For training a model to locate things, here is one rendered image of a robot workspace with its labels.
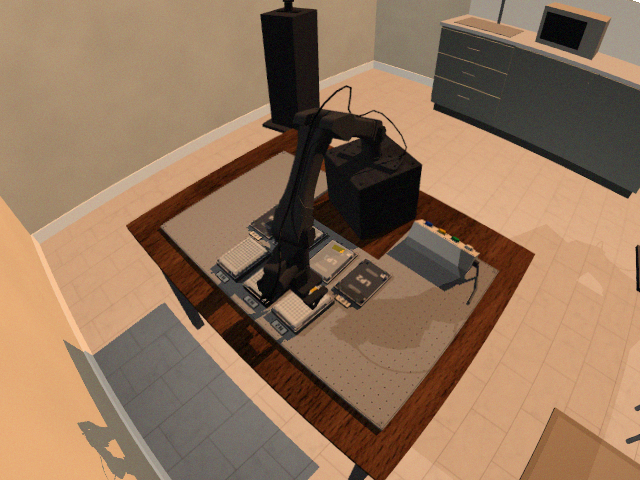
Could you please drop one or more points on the beige flat base plate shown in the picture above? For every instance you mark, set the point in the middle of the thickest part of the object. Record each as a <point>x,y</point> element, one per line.
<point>373,357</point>

